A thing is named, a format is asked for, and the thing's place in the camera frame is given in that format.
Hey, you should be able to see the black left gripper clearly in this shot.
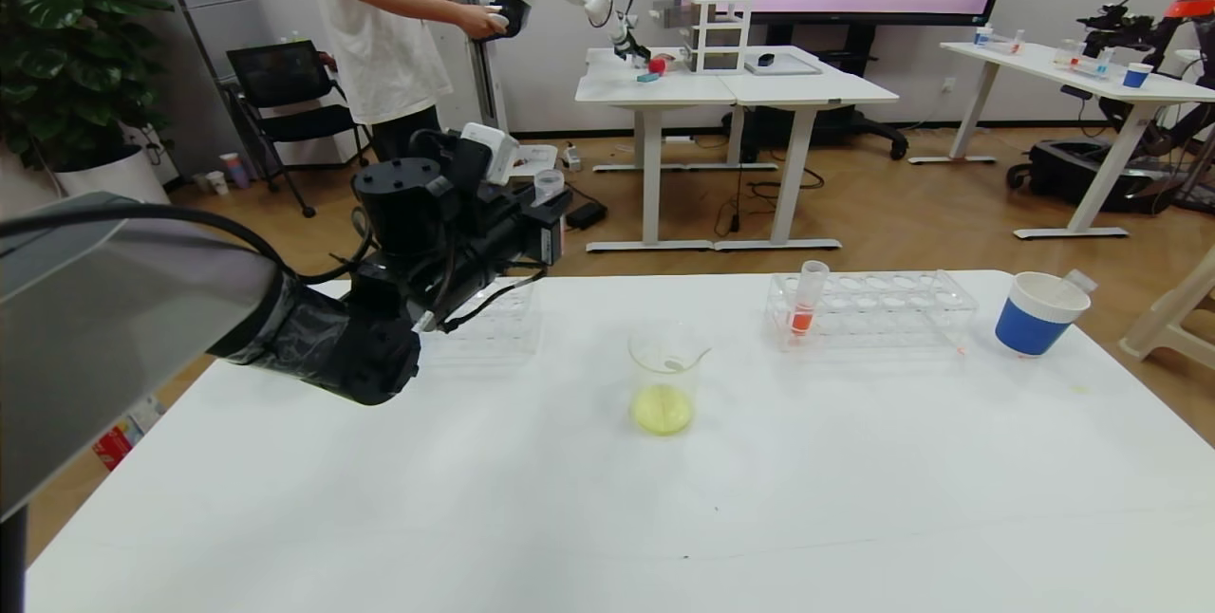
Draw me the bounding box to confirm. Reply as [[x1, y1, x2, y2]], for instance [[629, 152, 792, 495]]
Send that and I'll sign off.
[[473, 185, 573, 276]]

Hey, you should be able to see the clear plastic test tube rack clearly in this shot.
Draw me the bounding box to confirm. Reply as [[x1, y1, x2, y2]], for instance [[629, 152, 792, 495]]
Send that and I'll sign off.
[[765, 269, 981, 353], [418, 276, 544, 358]]

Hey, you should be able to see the clear glass beaker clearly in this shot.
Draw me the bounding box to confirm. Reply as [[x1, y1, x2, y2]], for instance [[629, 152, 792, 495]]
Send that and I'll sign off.
[[627, 319, 713, 437]]

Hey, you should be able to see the white double desk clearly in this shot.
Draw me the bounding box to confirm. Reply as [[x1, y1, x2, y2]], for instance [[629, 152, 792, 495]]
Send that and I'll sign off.
[[575, 46, 901, 253]]

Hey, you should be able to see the person in white shirt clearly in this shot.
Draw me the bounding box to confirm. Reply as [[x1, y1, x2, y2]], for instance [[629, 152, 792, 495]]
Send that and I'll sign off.
[[302, 0, 514, 168]]

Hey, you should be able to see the white drawer organizer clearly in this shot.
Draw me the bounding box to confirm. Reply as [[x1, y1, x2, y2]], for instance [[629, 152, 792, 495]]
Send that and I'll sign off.
[[653, 0, 753, 75]]

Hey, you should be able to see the black folding chair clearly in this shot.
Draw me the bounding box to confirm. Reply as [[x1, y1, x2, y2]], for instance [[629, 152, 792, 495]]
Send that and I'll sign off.
[[225, 38, 371, 218]]

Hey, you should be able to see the black display stand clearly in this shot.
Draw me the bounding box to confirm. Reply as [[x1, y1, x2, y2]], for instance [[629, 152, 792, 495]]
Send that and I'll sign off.
[[726, 25, 908, 164]]

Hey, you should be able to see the white plant pot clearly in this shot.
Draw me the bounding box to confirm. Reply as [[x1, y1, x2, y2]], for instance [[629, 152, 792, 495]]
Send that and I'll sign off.
[[54, 150, 170, 206]]

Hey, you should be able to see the red shopping bag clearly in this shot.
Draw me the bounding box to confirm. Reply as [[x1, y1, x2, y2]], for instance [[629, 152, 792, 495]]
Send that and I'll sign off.
[[93, 393, 164, 472]]

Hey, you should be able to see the blue and white paper cup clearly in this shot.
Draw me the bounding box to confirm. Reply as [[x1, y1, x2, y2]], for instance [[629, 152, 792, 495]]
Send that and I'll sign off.
[[994, 270, 1093, 358]]

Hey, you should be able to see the green leafy plant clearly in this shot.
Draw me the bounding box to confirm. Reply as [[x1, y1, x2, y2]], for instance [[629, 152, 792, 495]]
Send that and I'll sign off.
[[0, 0, 177, 174]]

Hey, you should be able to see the white standing desk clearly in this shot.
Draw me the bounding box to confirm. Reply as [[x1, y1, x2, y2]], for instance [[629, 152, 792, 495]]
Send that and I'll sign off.
[[907, 42, 1215, 241]]

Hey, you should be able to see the beige plastic stool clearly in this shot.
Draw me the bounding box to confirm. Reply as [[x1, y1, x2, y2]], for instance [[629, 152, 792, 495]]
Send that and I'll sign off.
[[1118, 248, 1215, 375]]

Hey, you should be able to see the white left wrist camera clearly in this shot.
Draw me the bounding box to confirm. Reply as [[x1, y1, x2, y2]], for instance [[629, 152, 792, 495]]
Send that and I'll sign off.
[[460, 122, 521, 187]]

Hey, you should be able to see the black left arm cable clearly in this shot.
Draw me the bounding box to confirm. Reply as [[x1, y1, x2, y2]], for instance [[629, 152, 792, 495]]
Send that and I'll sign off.
[[0, 201, 376, 288]]

